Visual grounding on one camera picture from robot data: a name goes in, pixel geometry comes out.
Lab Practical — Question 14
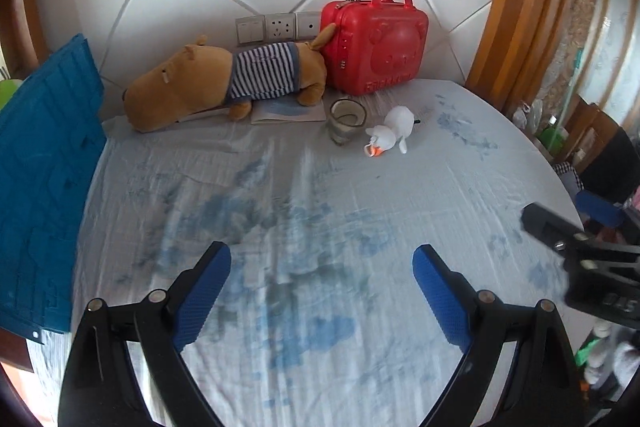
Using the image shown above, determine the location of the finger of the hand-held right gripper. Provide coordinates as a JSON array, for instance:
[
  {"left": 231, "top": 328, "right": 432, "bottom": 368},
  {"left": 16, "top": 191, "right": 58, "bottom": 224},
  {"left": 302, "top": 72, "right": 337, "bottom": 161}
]
[
  {"left": 575, "top": 191, "right": 626, "bottom": 229},
  {"left": 520, "top": 202, "right": 640, "bottom": 260}
]

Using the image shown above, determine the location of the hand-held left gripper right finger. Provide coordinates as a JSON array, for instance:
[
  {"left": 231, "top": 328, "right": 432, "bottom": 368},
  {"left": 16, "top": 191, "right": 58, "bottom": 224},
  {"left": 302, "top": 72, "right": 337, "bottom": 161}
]
[{"left": 412, "top": 244, "right": 583, "bottom": 427}]

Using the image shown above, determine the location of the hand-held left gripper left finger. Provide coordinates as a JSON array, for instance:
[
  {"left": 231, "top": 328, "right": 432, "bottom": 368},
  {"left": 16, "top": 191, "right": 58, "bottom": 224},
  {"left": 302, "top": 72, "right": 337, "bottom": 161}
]
[{"left": 57, "top": 242, "right": 232, "bottom": 427}]

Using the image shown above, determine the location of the blue plastic crate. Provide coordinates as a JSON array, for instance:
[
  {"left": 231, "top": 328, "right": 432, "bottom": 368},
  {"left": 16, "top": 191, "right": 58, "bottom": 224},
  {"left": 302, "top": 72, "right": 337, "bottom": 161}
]
[{"left": 0, "top": 33, "right": 108, "bottom": 340}]

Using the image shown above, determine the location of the checkered cloth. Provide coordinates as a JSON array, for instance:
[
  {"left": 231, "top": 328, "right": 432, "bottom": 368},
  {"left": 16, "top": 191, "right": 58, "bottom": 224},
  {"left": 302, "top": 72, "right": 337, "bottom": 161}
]
[{"left": 555, "top": 162, "right": 584, "bottom": 194}]

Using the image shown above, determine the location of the wooden chair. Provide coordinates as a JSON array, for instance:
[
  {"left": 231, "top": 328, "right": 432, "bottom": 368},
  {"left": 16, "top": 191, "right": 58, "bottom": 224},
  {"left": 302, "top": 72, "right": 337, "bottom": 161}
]
[{"left": 560, "top": 94, "right": 640, "bottom": 208}]

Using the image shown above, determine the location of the green plastic item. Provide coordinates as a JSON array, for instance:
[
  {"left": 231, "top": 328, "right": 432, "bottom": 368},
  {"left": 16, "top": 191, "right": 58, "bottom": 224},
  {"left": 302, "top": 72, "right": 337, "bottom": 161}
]
[{"left": 539, "top": 127, "right": 568, "bottom": 148}]

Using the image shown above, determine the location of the blue-patterned white tablecloth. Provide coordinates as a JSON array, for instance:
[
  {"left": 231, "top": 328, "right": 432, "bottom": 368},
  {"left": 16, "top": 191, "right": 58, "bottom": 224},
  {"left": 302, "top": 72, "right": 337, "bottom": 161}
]
[{"left": 27, "top": 79, "right": 586, "bottom": 427}]

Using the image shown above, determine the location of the small white duck toy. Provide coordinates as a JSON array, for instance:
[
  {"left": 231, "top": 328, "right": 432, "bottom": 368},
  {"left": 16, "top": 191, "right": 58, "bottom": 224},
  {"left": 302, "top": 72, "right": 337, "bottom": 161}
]
[{"left": 364, "top": 106, "right": 416, "bottom": 158}]

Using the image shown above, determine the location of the glass cup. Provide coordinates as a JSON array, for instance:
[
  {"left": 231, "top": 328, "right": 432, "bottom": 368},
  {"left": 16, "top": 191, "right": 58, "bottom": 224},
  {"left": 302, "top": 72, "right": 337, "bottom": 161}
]
[{"left": 327, "top": 98, "right": 367, "bottom": 145}]

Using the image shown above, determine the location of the blue white booklet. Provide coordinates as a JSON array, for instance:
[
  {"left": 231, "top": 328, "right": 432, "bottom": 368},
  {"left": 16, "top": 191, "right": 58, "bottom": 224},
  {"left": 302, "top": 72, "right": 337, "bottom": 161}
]
[{"left": 250, "top": 99, "right": 328, "bottom": 126}]

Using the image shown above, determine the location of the brown capybara plush striped shirt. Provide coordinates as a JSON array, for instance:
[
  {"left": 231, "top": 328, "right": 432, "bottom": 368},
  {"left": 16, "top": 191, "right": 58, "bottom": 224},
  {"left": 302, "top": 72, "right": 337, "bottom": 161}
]
[{"left": 122, "top": 23, "right": 338, "bottom": 132}]

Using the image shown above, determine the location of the red toy suitcase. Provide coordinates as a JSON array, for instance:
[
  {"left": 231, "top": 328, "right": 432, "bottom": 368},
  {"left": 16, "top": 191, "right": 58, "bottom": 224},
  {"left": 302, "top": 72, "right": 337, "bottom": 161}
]
[{"left": 320, "top": 0, "right": 430, "bottom": 96}]

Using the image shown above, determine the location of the green frog plush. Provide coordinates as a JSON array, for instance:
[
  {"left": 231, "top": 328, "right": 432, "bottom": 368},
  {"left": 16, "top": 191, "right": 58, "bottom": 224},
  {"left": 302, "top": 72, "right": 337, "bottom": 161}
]
[{"left": 0, "top": 78, "right": 23, "bottom": 110}]

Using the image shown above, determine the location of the white wall switch plate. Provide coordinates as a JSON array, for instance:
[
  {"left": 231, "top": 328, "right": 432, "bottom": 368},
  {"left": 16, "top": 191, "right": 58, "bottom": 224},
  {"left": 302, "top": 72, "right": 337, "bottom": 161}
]
[{"left": 235, "top": 16, "right": 265, "bottom": 45}]

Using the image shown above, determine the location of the white wall socket plate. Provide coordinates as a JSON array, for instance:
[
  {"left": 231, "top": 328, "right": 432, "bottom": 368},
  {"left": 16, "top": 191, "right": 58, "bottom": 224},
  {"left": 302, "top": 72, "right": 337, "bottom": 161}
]
[
  {"left": 264, "top": 13, "right": 297, "bottom": 42},
  {"left": 296, "top": 11, "right": 323, "bottom": 38}
]

